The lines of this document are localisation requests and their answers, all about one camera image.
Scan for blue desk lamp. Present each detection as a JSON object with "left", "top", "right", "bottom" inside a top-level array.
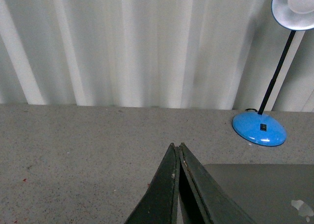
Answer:
[{"left": 232, "top": 0, "right": 314, "bottom": 147}]

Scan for white curtain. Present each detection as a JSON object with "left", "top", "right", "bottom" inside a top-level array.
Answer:
[{"left": 0, "top": 0, "right": 314, "bottom": 112}]

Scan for silver laptop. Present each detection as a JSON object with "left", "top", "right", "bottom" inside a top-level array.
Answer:
[{"left": 205, "top": 164, "right": 314, "bottom": 224}]

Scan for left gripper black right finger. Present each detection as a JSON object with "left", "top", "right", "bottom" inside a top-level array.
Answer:
[{"left": 179, "top": 143, "right": 255, "bottom": 224}]

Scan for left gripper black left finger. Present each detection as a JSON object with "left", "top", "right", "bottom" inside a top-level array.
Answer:
[{"left": 126, "top": 143, "right": 180, "bottom": 224}]

